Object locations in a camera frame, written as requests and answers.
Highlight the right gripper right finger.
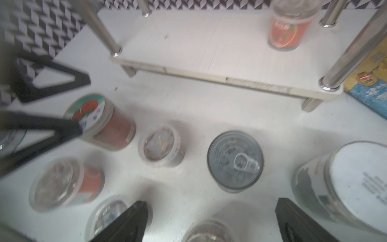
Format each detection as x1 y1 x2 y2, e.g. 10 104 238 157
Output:
275 198 339 242

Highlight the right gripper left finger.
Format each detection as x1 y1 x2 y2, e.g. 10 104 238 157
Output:
89 201 149 242

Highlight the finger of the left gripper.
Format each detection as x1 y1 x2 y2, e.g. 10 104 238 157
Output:
1 111 83 177
12 51 91 103

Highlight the small yellow seed cup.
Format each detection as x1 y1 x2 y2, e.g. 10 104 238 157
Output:
85 195 130 242

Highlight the tomato label seed jar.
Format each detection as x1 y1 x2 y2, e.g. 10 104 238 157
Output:
63 93 136 151

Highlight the pink seed cup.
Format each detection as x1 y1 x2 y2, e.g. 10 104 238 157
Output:
181 219 240 242
268 0 321 51
29 157 105 212

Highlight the white lid dark jar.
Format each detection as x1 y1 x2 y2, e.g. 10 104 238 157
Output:
291 141 387 236

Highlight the small red label cup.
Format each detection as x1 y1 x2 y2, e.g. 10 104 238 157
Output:
138 123 184 167

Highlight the purple white tin can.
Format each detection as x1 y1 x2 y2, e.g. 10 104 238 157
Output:
207 130 264 194

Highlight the white two-tier shelf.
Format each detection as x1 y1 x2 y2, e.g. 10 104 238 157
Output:
71 1 387 112

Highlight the yellow blue snack bag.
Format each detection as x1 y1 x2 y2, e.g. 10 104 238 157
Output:
344 39 387 119

